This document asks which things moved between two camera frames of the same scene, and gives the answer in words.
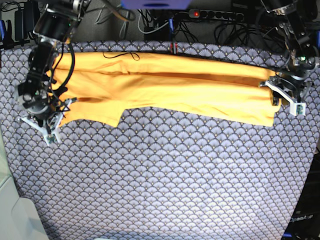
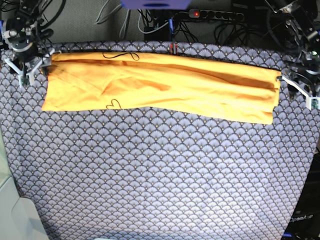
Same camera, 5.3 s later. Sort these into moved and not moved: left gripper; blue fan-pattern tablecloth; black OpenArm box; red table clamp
Moved: left gripper
Not moved: red table clamp; blue fan-pattern tablecloth; black OpenArm box
